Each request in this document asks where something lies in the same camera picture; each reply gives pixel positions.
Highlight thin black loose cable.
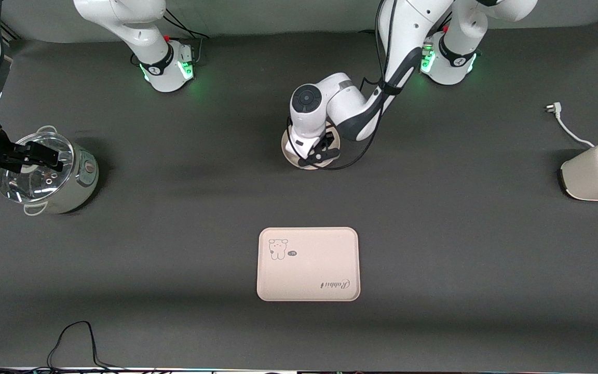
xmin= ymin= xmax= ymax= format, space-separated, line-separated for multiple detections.
xmin=45 ymin=320 xmax=126 ymax=372

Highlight black right arm base cables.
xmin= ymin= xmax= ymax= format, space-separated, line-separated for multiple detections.
xmin=161 ymin=8 xmax=210 ymax=65

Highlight cream white toaster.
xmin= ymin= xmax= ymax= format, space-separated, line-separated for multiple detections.
xmin=560 ymin=142 xmax=598 ymax=202

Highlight beige tray with rabbit print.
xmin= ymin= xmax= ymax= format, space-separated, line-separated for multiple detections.
xmin=256 ymin=227 xmax=361 ymax=302

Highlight aluminium frame rail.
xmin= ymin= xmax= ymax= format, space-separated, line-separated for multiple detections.
xmin=1 ymin=21 xmax=20 ymax=47

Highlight black left arm base cables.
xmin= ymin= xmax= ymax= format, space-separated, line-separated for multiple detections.
xmin=357 ymin=10 xmax=453 ymax=60

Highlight glass pot lid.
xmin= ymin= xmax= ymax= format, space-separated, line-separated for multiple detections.
xmin=0 ymin=131 xmax=75 ymax=203

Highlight pale green electric pot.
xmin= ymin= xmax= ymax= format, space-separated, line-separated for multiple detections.
xmin=0 ymin=126 xmax=100 ymax=216

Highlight white power cord plug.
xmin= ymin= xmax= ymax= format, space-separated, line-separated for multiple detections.
xmin=545 ymin=102 xmax=596 ymax=148

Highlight round beige plate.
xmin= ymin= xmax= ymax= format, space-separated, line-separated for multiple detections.
xmin=281 ymin=127 xmax=341 ymax=170

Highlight black arm base cables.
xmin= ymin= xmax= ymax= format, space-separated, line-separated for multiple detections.
xmin=161 ymin=8 xmax=210 ymax=65
xmin=357 ymin=10 xmax=453 ymax=60

